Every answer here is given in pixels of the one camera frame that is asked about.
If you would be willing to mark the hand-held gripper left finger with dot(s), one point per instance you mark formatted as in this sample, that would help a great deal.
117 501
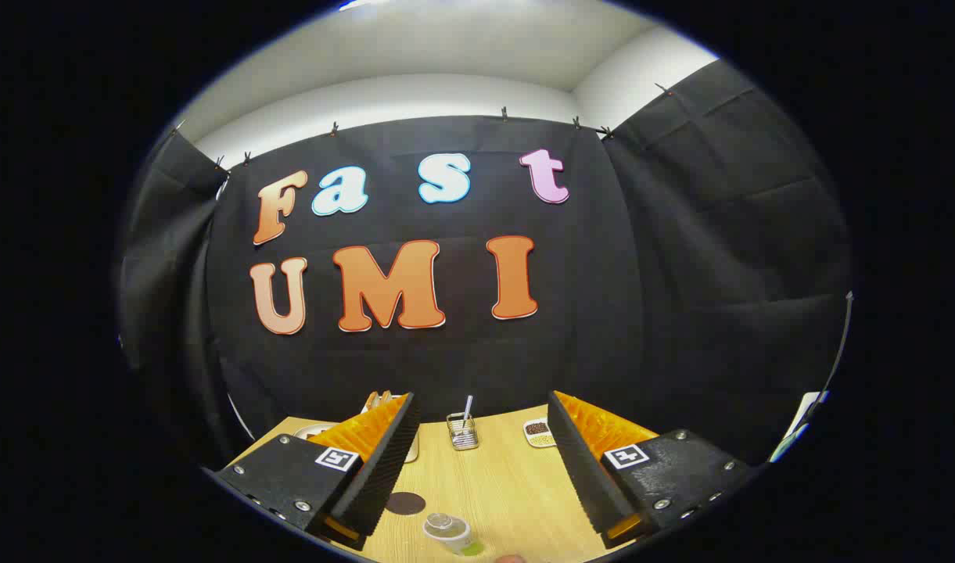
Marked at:
387 469

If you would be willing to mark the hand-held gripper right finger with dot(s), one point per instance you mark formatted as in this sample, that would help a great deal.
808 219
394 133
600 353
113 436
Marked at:
579 469

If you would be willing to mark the dark round coaster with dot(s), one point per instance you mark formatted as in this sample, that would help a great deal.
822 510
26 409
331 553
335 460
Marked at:
405 503

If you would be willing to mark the clear juice bottle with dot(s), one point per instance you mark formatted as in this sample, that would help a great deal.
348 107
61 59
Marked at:
448 532

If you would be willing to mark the white toaster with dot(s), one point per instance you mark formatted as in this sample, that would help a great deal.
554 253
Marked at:
412 447

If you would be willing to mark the white divided dish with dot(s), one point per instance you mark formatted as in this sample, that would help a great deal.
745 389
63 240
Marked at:
537 432

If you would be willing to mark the wooden table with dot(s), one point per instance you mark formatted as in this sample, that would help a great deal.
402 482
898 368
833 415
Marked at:
508 485

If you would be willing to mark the white round plate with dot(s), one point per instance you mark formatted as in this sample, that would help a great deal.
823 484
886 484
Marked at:
313 430

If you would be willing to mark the silver straw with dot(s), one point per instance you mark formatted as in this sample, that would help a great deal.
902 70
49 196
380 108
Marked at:
467 408

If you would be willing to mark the white sheet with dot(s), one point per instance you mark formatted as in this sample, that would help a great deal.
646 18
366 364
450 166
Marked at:
802 418

